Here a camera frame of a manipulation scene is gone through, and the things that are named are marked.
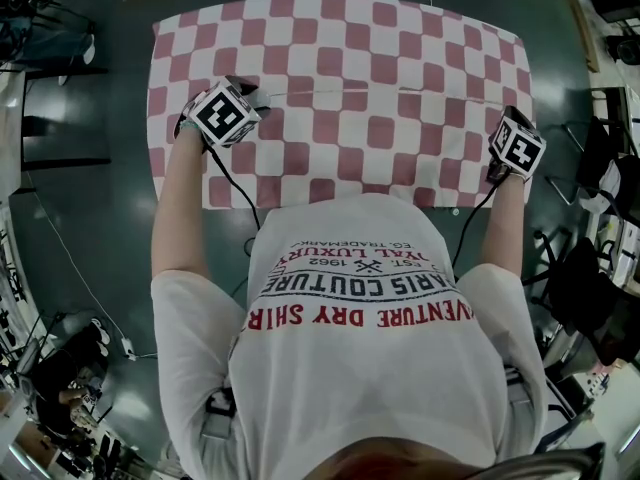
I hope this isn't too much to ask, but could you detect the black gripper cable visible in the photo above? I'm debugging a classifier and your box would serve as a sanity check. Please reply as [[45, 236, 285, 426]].
[[202, 140, 262, 269], [451, 180, 502, 275]]

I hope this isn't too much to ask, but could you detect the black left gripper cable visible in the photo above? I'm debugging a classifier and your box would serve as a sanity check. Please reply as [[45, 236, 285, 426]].
[[202, 140, 262, 269]]

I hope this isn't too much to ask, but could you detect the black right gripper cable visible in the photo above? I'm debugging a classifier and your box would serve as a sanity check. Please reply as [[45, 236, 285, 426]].
[[451, 180, 502, 275]]

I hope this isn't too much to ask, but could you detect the person's right forearm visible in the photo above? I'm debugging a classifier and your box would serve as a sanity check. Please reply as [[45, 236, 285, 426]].
[[471, 172, 532, 275]]

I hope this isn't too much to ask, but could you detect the person's left forearm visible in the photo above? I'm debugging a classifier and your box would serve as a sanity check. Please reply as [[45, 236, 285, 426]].
[[150, 127, 215, 280]]

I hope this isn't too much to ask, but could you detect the black mesh chrome-frame chair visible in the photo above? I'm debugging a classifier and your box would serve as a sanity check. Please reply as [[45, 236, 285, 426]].
[[543, 113, 640, 212]]

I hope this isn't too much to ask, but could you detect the person's white printed t-shirt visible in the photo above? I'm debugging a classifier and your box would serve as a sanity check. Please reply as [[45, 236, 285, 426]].
[[148, 191, 552, 480]]

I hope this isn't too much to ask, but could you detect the black leg work table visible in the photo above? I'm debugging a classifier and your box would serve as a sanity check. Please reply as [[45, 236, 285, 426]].
[[0, 64, 112, 197]]

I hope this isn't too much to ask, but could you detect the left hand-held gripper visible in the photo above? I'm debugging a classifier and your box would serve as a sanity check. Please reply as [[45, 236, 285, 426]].
[[181, 75, 274, 149]]

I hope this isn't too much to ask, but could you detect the grey harness strap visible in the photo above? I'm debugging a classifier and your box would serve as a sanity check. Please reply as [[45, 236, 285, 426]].
[[501, 364, 535, 410], [201, 386, 237, 440]]

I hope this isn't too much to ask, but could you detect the black star-base office chair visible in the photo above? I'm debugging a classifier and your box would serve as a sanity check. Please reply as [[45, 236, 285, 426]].
[[522, 226, 640, 369]]

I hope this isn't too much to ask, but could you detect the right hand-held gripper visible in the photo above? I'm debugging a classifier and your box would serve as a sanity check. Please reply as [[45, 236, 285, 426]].
[[485, 106, 548, 185]]

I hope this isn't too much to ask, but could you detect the pink white checkered tablecloth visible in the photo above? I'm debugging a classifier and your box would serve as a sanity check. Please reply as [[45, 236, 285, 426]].
[[147, 0, 535, 213]]

